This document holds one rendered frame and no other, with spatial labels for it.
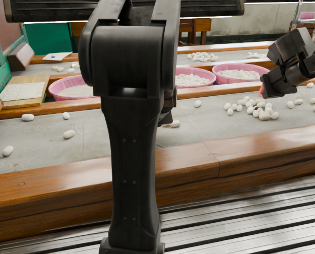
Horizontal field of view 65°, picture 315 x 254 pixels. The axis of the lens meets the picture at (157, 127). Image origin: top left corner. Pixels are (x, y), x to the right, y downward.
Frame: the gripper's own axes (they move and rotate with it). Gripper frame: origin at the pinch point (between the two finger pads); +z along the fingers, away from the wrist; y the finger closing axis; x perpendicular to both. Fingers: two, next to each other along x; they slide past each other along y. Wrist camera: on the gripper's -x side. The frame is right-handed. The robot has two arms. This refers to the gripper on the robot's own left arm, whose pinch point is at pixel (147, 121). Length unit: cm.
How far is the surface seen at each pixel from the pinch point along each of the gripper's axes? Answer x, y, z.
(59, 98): -17.6, 26.6, 21.5
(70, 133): 0.5, 22.1, 0.5
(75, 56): -57, 21, 66
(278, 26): -272, -448, 395
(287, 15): -290, -466, 378
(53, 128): -3.3, 27.6, 6.9
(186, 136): 7.1, -9.5, -5.0
